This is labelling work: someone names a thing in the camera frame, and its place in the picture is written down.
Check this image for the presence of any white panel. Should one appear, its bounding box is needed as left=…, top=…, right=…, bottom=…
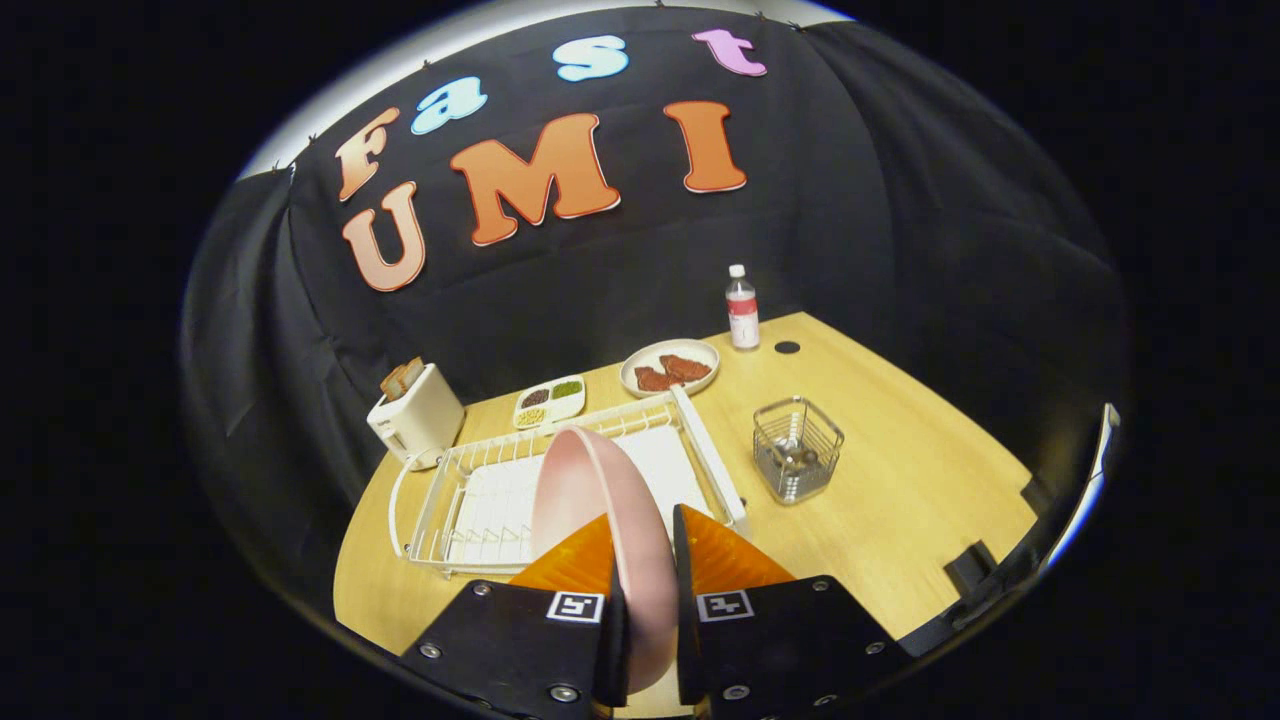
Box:
left=1045, top=402, right=1121, bottom=571

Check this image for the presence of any clear water bottle red label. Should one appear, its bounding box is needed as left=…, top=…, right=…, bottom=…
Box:
left=725, top=264, right=761, bottom=351

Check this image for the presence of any metal wire basket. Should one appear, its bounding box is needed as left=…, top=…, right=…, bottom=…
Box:
left=752, top=396, right=846, bottom=505

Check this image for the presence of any white wire dish rack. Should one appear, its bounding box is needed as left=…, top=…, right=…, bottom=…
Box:
left=400, top=385, right=749, bottom=579

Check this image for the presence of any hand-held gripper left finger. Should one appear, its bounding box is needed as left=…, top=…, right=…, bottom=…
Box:
left=400, top=513, right=633, bottom=720

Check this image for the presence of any white divided dish with beans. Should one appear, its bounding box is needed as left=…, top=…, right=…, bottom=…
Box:
left=513, top=375, right=588, bottom=431

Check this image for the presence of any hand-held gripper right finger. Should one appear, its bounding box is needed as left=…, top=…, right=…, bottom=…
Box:
left=672, top=503, right=916, bottom=720

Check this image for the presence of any pink plate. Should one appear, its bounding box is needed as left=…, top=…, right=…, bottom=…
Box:
left=530, top=426, right=681, bottom=694

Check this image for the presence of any white plate with meat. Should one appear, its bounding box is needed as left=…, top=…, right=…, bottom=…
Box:
left=619, top=339, right=721, bottom=399

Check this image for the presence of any white toaster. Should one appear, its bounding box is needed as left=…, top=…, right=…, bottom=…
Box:
left=366, top=363, right=467, bottom=471

